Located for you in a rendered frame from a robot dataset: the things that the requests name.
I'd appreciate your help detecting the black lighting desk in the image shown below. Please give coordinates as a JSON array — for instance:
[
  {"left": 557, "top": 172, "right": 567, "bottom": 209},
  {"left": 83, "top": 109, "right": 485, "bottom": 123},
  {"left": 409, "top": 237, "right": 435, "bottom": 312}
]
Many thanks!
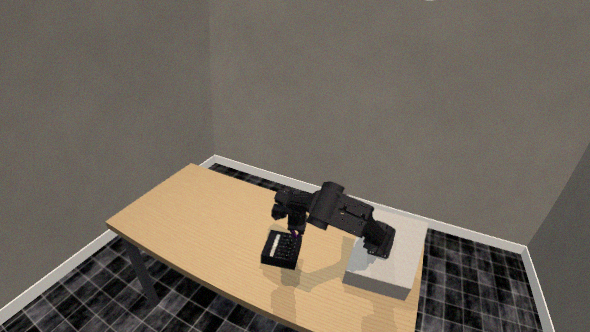
[{"left": 261, "top": 230, "right": 302, "bottom": 270}]

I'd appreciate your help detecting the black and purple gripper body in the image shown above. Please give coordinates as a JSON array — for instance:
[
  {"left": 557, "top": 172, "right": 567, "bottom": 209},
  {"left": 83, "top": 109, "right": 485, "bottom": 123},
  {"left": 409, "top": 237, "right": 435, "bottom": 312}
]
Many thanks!
[{"left": 287, "top": 213, "right": 308, "bottom": 235}]

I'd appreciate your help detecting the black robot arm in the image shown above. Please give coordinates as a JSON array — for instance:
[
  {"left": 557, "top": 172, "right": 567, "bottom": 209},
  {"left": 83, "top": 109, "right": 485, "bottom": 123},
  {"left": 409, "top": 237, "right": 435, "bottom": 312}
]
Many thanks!
[{"left": 271, "top": 181, "right": 396, "bottom": 259}]

